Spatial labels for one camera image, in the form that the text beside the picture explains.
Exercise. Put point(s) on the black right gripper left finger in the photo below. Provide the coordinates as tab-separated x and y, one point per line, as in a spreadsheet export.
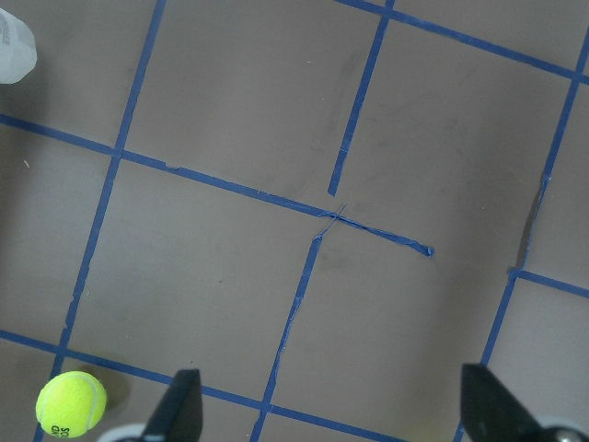
177	417

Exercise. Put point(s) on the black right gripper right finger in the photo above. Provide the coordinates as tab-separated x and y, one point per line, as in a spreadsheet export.
490	412

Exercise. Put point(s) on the white blue tennis ball can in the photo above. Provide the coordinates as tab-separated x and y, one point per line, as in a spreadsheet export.
18	49

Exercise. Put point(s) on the tennis ball near front edge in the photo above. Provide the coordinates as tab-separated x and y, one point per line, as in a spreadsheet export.
71	404

